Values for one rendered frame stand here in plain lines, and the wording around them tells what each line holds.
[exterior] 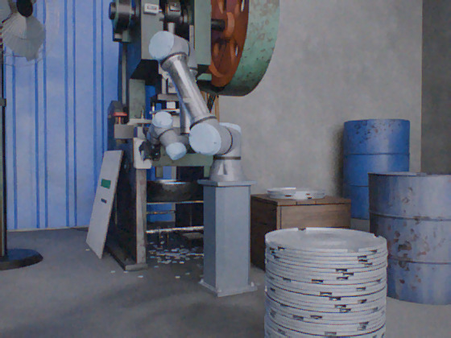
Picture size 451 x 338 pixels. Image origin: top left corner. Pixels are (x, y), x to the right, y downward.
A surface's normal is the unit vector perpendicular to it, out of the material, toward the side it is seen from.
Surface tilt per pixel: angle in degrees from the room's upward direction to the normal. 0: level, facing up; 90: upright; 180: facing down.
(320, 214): 90
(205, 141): 97
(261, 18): 100
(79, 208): 90
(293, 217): 90
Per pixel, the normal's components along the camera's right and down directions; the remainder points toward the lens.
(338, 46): 0.41, 0.03
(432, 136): -0.91, 0.01
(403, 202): -0.65, 0.06
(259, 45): 0.36, 0.50
